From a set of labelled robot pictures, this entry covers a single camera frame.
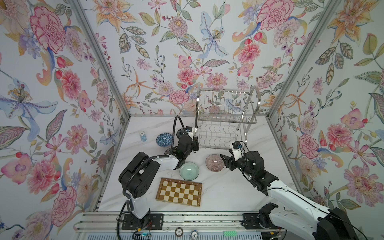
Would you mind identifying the mint green bowl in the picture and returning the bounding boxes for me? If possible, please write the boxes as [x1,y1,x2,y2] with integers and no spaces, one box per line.
[180,162,200,181]

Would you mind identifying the steel wire dish rack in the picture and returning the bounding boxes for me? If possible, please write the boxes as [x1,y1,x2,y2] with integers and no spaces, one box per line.
[194,86,261,150]

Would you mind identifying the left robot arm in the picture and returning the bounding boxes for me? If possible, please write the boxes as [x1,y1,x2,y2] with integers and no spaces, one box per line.
[119,136,200,220]

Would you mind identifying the round gauge right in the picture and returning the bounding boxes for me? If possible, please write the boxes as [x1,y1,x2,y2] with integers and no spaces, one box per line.
[190,230,199,240]

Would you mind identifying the round gauge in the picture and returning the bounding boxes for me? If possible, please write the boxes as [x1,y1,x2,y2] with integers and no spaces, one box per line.
[175,227,184,238]
[190,230,199,240]

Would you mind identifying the green connector block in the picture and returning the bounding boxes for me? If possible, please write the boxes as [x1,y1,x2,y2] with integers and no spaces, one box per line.
[223,231,237,237]

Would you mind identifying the blue patterned bowl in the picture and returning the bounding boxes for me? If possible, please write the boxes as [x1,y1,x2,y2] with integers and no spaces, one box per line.
[156,133,173,148]

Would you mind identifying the wooden chessboard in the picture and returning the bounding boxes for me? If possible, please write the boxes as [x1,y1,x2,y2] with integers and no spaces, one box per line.
[156,178,203,207]

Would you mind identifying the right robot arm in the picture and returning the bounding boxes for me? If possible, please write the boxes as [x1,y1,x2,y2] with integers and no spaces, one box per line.
[220,149,359,240]

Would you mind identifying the round gauge left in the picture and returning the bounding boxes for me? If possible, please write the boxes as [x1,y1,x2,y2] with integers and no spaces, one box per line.
[175,227,184,238]

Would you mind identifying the dark petal pattern bowl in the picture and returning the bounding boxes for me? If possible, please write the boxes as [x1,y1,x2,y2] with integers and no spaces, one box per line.
[176,129,188,140]

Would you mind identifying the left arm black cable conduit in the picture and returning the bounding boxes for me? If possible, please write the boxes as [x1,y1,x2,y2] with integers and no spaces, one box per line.
[116,115,187,240]

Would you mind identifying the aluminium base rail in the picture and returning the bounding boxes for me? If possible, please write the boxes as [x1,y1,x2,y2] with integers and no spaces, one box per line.
[73,211,331,233]

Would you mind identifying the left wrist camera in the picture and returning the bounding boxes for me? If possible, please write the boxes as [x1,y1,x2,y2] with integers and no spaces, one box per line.
[184,126,194,139]

